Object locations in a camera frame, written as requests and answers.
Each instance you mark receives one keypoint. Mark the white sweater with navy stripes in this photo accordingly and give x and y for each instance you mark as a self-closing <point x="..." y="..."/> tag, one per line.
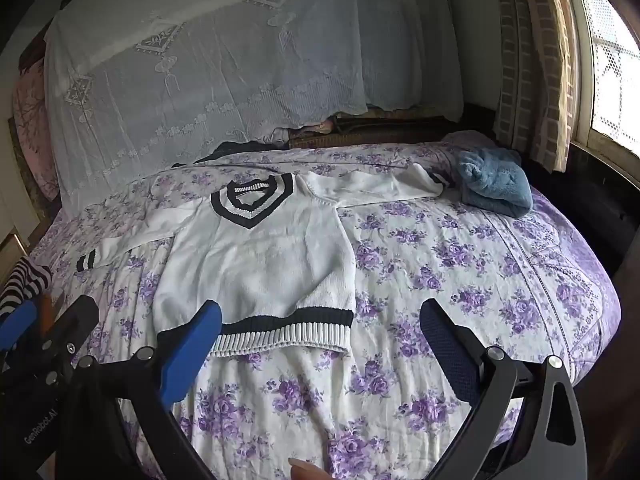
<point x="260" y="255"/>

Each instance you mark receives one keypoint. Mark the person's right hand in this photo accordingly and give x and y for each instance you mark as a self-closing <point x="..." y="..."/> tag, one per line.
<point x="306" y="471"/>

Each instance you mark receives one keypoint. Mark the brown woven mat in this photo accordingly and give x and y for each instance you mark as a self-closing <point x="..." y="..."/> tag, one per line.
<point x="370" y="132"/>

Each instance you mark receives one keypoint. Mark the black white striped cloth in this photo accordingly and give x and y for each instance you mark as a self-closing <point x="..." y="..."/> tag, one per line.
<point x="22" y="280"/>

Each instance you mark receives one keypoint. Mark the pale pink cloth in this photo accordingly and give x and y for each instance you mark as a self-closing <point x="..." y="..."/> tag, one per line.
<point x="305" y="129"/>

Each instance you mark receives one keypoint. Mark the blue fluffy towel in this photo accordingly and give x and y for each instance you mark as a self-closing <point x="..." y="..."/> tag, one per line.
<point x="492" y="182"/>

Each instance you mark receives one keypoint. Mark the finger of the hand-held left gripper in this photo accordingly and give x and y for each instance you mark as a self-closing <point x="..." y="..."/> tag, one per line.
<point x="15" y="322"/>
<point x="75" y="320"/>

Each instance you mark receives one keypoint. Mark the purple floral bedspread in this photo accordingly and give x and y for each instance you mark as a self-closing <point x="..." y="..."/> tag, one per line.
<point x="450" y="270"/>

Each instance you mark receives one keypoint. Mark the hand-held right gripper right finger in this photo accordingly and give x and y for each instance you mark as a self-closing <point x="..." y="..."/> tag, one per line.
<point x="450" y="355"/>

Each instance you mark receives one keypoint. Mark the pink patterned blanket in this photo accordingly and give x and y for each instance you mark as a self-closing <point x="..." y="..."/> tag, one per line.
<point x="30" y="125"/>

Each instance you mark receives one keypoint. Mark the white lace cover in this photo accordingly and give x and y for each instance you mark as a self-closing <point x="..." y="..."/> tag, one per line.
<point x="225" y="70"/>

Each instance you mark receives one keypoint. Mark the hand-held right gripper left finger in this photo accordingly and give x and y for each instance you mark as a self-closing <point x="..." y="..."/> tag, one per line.
<point x="192" y="350"/>

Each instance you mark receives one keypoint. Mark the beige checked curtain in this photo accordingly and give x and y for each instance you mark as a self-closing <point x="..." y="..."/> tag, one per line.
<point x="535" y="60"/>

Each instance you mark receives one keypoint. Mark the window with lace curtain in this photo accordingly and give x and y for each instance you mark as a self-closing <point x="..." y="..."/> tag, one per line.
<point x="612" y="50"/>

